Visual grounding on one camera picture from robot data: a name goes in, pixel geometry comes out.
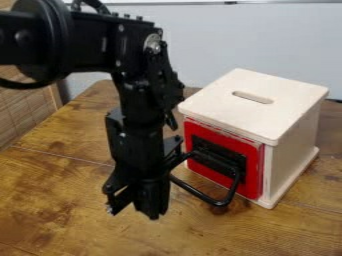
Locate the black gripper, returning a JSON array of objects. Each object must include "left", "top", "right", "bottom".
[{"left": 103, "top": 107, "right": 182, "bottom": 220}]

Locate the black metal drawer handle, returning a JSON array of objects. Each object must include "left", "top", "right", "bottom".
[{"left": 170, "top": 149, "right": 246, "bottom": 207}]

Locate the red drawer front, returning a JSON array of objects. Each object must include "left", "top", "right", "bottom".
[{"left": 184, "top": 118, "right": 265, "bottom": 199}]

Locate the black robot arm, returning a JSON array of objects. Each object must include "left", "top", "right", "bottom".
[{"left": 0, "top": 0, "right": 184, "bottom": 220}]

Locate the wooden slatted panel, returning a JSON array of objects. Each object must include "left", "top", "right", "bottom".
[{"left": 0, "top": 63, "right": 64, "bottom": 149}]

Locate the light wooden box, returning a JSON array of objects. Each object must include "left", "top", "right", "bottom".
[{"left": 178, "top": 69, "right": 329, "bottom": 209}]

